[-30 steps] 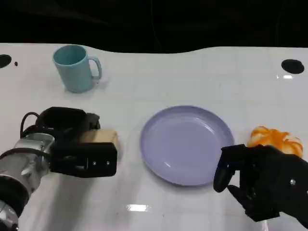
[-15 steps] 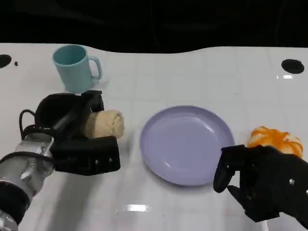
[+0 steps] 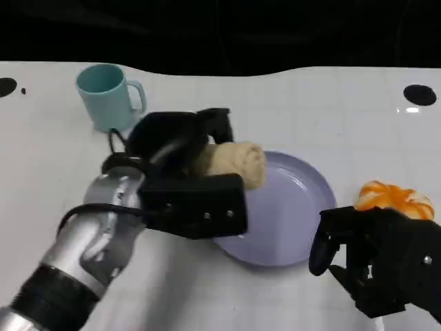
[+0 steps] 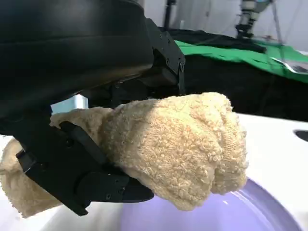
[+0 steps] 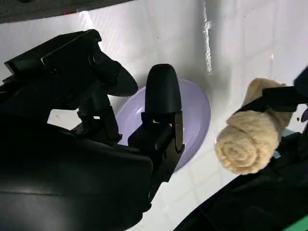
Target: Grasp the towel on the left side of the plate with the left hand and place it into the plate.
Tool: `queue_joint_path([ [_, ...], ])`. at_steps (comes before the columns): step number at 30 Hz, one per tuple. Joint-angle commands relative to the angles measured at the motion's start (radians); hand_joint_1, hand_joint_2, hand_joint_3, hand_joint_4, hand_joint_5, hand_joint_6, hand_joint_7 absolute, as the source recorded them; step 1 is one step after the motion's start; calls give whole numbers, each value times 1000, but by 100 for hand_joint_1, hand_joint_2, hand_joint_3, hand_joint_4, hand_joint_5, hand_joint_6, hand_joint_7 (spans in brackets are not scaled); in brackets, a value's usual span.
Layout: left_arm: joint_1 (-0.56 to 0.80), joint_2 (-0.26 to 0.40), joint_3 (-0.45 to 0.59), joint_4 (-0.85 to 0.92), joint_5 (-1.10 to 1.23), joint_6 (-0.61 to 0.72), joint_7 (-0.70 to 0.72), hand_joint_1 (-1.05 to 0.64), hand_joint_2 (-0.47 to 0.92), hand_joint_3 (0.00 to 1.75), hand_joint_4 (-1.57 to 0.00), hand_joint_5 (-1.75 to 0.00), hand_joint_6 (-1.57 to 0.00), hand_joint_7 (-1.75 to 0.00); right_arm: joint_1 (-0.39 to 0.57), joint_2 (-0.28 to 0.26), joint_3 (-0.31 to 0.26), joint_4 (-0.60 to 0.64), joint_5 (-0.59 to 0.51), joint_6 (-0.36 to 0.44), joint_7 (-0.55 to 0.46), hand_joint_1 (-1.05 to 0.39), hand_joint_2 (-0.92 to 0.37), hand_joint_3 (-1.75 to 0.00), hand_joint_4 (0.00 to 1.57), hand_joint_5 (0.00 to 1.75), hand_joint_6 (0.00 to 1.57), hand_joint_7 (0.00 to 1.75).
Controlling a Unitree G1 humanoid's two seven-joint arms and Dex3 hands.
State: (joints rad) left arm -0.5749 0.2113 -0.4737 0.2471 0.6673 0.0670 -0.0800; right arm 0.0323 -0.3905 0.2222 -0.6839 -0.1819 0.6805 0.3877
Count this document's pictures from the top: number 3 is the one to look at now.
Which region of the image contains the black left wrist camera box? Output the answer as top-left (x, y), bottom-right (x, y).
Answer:
top-left (137, 172), bottom-right (249, 241)

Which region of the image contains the pale green mug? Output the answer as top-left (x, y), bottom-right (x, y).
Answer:
top-left (76, 63), bottom-right (147, 134)

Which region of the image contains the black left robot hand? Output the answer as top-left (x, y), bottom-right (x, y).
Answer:
top-left (126, 107), bottom-right (236, 179)

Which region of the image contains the lilac plate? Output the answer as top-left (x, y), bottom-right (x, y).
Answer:
top-left (210, 150), bottom-right (338, 270)

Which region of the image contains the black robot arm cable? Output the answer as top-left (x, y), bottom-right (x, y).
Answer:
top-left (107, 128), bottom-right (134, 156)
top-left (57, 202), bottom-right (147, 236)

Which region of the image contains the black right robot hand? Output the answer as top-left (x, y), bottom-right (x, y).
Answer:
top-left (308, 205), bottom-right (441, 320)

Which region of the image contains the beige towel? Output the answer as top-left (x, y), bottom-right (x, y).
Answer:
top-left (191, 141), bottom-right (267, 191)

